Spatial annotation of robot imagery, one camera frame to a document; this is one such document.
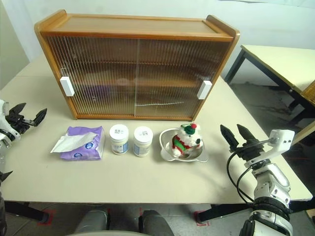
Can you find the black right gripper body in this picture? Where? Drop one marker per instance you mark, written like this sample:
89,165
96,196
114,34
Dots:
248,151

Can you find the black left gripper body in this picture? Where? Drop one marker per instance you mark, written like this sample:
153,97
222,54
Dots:
17,121

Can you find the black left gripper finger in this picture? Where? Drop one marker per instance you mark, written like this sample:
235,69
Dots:
17,110
39,118

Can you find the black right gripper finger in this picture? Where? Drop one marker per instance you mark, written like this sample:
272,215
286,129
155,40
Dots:
246,136
229,137

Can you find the white bowl with contents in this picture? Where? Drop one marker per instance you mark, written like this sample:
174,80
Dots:
193,157

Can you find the white plush dog toy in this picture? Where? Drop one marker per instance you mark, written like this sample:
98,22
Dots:
182,143

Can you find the purple tissue pack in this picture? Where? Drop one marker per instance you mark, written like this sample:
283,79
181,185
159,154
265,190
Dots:
94,147

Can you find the clear ribbed sliding door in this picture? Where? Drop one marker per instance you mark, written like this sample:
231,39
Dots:
98,73
172,73

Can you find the white jar with blue label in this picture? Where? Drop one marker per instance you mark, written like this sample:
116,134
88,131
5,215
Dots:
142,145
118,142

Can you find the brown wooden cabinet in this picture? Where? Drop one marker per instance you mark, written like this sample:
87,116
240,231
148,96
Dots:
135,24

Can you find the black table leg bar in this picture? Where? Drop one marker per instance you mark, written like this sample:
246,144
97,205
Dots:
27,211
233,211

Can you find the beige table with black legs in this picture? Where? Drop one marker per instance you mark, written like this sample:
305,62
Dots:
270,59

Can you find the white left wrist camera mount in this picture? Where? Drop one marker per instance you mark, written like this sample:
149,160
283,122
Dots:
3,108

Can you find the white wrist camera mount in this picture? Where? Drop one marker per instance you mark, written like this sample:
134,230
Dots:
3,108
283,140

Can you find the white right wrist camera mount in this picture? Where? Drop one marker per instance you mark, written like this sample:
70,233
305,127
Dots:
283,140

